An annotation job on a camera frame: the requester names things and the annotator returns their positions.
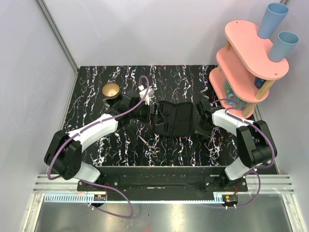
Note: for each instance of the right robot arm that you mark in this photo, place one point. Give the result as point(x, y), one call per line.
point(254, 142)

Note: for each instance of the black hair comb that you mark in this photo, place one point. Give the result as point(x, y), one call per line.
point(131, 136)

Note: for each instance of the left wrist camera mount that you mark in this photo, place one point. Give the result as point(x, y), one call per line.
point(146, 93)

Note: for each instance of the pink three-tier shelf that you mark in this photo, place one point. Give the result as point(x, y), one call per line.
point(242, 60)

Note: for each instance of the black zip tool case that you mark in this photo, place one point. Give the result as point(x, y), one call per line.
point(172, 120)

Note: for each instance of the teal patterned mug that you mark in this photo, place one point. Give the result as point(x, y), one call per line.
point(233, 100)

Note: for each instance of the silver scissors near centre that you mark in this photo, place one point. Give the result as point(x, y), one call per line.
point(152, 149)

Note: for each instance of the aluminium rail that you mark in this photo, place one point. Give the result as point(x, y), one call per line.
point(270, 184)

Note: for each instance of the silver scissors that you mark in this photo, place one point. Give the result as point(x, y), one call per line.
point(152, 149)
point(211, 137)

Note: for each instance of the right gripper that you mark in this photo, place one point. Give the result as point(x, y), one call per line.
point(203, 133)

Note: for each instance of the silver scissors on right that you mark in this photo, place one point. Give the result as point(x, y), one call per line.
point(211, 137)

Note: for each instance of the blue cup lower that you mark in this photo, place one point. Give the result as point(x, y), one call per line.
point(284, 44)

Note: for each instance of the blue cup upper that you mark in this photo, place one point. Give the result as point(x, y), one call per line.
point(273, 16)

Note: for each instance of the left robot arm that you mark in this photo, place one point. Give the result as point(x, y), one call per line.
point(64, 154)

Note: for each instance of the dark blue cup on shelf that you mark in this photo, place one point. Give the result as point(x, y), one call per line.
point(259, 82)

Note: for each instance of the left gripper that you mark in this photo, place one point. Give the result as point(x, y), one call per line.
point(151, 113)

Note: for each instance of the bronze bowl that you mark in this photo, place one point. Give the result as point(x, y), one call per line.
point(111, 90)

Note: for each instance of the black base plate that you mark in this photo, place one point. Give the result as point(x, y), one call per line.
point(199, 178)

